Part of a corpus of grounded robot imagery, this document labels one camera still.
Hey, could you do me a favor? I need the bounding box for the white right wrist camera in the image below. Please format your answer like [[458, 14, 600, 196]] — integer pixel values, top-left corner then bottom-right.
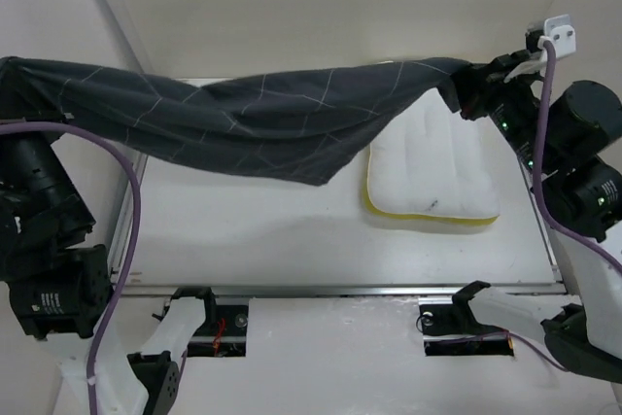
[[525, 14, 576, 63]]

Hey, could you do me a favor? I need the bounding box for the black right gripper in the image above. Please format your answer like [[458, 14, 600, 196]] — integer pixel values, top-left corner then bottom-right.
[[448, 47, 554, 172]]

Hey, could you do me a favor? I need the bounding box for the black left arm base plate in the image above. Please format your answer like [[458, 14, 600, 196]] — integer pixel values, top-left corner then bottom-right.
[[188, 304, 249, 358]]

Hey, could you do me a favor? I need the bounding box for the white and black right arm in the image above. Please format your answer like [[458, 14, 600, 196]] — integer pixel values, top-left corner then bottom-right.
[[450, 51, 621, 383]]

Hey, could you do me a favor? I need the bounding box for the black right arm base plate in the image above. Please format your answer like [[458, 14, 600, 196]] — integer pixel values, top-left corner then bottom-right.
[[416, 302, 514, 357]]

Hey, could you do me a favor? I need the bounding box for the white pillow with yellow edge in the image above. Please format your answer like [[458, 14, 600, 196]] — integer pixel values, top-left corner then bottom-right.
[[363, 88, 501, 226]]

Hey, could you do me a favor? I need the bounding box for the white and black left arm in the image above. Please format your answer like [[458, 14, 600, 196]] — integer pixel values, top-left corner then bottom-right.
[[1, 121, 218, 414]]

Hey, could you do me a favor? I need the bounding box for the aluminium front table rail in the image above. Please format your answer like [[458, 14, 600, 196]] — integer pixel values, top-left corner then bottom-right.
[[114, 281, 568, 298]]

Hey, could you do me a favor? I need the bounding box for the dark grey checked pillowcase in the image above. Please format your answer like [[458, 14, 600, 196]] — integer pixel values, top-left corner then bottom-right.
[[1, 56, 466, 186]]

